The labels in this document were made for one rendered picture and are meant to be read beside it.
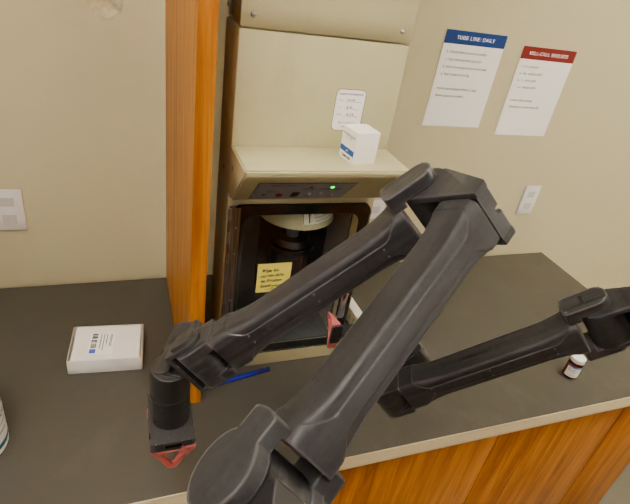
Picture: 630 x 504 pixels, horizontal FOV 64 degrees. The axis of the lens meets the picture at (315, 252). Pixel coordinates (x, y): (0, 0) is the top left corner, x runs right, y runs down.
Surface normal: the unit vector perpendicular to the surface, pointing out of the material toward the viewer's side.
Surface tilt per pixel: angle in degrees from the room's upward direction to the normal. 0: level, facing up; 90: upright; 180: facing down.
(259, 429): 46
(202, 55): 90
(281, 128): 90
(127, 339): 0
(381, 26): 90
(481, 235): 60
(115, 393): 0
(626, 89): 90
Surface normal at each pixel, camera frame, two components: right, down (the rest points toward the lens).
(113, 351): 0.15, -0.84
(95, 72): 0.32, 0.54
